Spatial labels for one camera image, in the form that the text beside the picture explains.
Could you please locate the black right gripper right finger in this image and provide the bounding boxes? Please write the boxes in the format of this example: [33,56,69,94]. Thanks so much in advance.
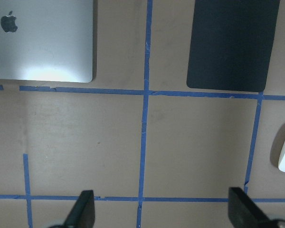
[228,187,272,228]

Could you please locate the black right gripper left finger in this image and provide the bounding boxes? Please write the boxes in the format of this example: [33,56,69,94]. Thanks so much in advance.
[64,190,95,228]

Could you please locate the black mousepad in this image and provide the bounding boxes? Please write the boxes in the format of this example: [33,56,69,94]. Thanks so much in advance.
[186,0,280,93]

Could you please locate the silver laptop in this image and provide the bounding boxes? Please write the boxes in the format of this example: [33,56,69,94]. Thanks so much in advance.
[0,0,94,83]

